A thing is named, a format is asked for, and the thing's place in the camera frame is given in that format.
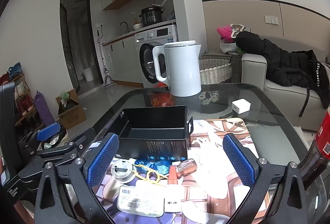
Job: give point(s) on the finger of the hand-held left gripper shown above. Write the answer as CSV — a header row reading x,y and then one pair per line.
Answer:
x,y
47,131
74,144

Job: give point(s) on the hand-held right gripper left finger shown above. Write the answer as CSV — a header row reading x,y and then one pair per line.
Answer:
x,y
103,159

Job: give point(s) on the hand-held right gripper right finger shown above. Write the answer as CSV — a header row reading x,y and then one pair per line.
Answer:
x,y
238,162

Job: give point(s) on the yellow plastic tool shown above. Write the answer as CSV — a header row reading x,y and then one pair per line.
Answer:
x,y
150,174

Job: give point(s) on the black cardboard box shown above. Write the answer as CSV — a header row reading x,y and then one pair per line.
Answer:
x,y
154,146

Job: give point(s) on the white rectangular plastic case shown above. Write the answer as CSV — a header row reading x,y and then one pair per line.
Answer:
x,y
140,200

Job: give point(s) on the trash bin with black bag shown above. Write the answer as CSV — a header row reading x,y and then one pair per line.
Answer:
x,y
52,140

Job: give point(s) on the wooden shoe rack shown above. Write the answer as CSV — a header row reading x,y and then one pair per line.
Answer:
x,y
23,108

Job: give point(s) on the round white device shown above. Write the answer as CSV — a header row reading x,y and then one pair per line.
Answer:
x,y
122,171

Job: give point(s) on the purple rolled mat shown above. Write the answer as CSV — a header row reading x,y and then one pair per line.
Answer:
x,y
43,108

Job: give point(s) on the brown cardboard box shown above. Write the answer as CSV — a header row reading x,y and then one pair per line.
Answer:
x,y
73,117

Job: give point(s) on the printed desk mat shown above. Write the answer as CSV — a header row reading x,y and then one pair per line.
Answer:
x,y
206,151

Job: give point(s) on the white cube charger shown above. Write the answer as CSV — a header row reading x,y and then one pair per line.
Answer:
x,y
241,105

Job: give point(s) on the white bucket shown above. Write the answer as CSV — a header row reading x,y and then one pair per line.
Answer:
x,y
88,74

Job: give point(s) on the floor mop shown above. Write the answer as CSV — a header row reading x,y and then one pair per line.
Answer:
x,y
105,74

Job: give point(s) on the grey sofa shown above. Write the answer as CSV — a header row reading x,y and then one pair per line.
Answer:
x,y
283,100

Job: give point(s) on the glue bottle with orange cap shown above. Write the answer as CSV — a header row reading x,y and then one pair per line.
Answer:
x,y
172,200

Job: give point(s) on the glass bottle with red liquid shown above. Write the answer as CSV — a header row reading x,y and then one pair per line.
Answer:
x,y
317,157

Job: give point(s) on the dark framed glass door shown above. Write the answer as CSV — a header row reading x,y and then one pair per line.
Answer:
x,y
74,46

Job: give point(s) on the wicker laundry basket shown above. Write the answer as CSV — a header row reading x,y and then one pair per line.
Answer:
x,y
215,72

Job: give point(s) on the white base cabinets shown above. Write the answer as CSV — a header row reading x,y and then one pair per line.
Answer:
x,y
121,59

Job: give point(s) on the black padded jacket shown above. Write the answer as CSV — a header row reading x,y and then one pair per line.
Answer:
x,y
278,64

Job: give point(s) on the white electric kettle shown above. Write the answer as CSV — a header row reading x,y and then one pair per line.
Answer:
x,y
184,69

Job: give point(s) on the kitchen faucet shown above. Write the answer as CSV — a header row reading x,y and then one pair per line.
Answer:
x,y
124,25

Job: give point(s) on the pink cloth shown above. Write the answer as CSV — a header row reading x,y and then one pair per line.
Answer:
x,y
225,32

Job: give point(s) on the white bowl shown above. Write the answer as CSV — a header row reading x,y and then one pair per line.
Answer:
x,y
137,27

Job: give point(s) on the brown patterned cloth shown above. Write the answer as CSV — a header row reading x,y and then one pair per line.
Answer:
x,y
239,28

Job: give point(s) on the white washing machine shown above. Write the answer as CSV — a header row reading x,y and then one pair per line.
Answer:
x,y
154,33

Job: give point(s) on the black pressure cooker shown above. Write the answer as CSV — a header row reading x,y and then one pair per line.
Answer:
x,y
150,16

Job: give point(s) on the white wall socket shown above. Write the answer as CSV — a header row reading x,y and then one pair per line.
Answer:
x,y
271,20

